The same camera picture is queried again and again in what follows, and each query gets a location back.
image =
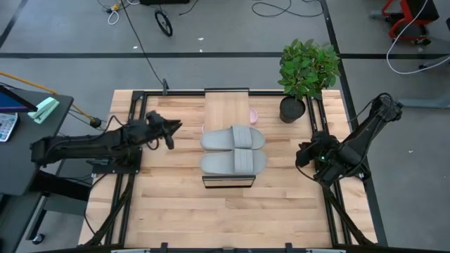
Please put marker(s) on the grey rubber slide sandal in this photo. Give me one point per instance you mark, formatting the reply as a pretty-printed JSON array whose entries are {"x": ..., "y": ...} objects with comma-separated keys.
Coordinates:
[
  {"x": 232, "y": 161},
  {"x": 232, "y": 137}
]

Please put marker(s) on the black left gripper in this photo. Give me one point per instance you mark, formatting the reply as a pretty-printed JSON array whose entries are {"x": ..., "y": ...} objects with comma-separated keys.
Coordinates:
[{"x": 154, "y": 124}]

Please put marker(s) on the green plant in black pot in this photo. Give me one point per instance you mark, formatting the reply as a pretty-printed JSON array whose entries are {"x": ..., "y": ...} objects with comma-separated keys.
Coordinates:
[{"x": 306, "y": 66}]

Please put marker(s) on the black equipment box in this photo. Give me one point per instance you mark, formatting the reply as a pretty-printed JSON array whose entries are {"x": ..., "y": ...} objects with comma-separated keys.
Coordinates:
[{"x": 165, "y": 1}]

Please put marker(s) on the black aluminium rig frame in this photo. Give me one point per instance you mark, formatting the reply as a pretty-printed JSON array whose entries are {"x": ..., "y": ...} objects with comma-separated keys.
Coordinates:
[{"x": 183, "y": 93}]

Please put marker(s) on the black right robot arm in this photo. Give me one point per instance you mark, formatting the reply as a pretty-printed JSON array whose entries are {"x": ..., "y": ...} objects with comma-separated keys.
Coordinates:
[{"x": 365, "y": 130}]

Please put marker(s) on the red and black cart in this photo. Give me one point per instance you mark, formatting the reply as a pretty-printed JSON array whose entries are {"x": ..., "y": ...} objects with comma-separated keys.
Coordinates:
[{"x": 404, "y": 17}]

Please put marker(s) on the laptop with blue screen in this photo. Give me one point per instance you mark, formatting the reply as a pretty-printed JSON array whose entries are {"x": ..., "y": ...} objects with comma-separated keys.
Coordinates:
[{"x": 10, "y": 102}]

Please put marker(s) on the grey desk foot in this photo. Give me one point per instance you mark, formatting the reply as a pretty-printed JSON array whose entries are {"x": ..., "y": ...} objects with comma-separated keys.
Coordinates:
[{"x": 422, "y": 103}]

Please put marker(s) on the mint green stapler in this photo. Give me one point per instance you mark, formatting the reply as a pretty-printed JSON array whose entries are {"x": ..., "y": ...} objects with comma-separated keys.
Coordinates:
[{"x": 44, "y": 109}]

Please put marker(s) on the wooden shelf with black frame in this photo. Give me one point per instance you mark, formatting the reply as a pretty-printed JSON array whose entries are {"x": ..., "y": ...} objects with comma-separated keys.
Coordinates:
[{"x": 226, "y": 109}]

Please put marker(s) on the white calculator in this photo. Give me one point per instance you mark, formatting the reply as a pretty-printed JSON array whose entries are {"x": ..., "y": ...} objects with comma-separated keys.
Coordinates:
[{"x": 7, "y": 126}]

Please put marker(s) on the black side desk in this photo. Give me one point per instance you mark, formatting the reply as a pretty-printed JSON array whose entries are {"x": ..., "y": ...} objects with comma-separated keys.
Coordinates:
[{"x": 17, "y": 172}]

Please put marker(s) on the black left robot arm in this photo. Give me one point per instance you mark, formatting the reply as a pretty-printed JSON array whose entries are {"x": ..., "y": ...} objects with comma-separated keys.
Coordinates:
[{"x": 77, "y": 144}]

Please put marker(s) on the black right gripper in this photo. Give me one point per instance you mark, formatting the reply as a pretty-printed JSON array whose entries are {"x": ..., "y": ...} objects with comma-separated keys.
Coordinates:
[{"x": 318, "y": 147}]

